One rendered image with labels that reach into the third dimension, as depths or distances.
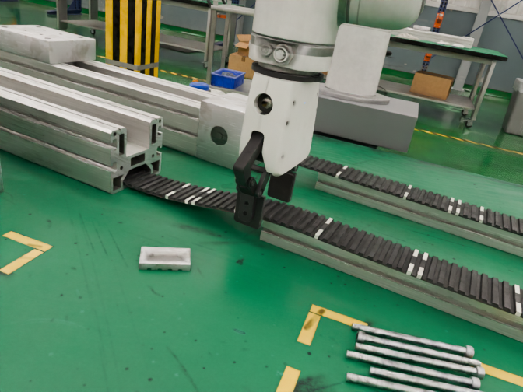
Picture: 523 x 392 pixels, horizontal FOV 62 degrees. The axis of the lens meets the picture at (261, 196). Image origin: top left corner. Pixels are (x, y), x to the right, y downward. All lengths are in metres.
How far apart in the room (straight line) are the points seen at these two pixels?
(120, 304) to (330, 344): 0.19
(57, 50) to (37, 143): 0.29
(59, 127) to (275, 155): 0.32
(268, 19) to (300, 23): 0.03
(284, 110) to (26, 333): 0.29
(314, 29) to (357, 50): 0.59
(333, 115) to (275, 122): 0.54
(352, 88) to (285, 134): 0.60
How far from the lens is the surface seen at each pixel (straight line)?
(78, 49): 0.94
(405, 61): 8.13
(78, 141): 0.60
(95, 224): 0.53
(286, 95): 0.42
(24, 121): 0.67
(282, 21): 0.42
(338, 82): 1.03
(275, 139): 0.43
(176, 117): 0.73
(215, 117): 0.69
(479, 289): 0.49
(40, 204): 0.57
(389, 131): 0.95
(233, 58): 5.71
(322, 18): 0.43
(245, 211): 0.47
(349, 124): 0.96
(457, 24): 8.10
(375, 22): 0.43
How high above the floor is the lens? 1.05
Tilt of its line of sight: 25 degrees down
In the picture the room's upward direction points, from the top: 9 degrees clockwise
